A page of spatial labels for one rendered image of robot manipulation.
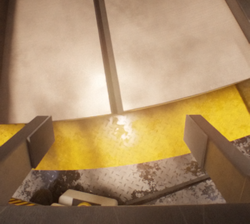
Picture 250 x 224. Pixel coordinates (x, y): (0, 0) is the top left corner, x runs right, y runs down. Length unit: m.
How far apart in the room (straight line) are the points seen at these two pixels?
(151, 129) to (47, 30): 0.65
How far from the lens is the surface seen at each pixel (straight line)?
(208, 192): 1.04
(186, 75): 0.65
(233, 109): 1.03
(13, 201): 0.85
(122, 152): 0.95
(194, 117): 0.16
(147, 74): 0.64
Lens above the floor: 0.93
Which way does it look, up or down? 81 degrees down
